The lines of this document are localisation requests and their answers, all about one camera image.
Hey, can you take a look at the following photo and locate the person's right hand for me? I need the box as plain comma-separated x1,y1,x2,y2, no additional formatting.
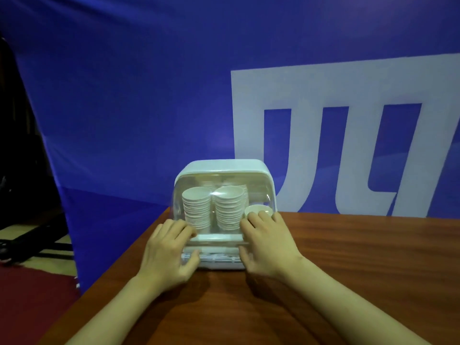
238,211,304,281

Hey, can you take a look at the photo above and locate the person's left hand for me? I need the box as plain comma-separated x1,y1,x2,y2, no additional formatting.
138,218,201,293

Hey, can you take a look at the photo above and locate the nested stack of paper cups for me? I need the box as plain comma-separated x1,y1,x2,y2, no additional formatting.
244,204,274,219
182,187,212,231
214,185,249,231

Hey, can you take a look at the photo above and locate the white plastic storage box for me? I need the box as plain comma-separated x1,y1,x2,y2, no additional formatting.
173,160,279,271

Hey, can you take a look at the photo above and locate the person's left forearm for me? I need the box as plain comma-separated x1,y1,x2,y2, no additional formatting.
66,273,170,345

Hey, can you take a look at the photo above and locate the person's right forearm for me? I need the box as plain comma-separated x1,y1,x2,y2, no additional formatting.
284,256,432,345

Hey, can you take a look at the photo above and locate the white slotted drain tray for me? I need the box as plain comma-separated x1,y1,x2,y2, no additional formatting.
182,247,246,269

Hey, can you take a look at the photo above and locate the brown wooden table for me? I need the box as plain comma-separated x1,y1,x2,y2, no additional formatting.
37,208,460,345

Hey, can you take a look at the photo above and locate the black white striped mat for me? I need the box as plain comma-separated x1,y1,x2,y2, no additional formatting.
0,226,77,276

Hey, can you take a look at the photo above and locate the blue white backdrop banner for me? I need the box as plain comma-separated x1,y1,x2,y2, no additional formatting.
0,0,460,293

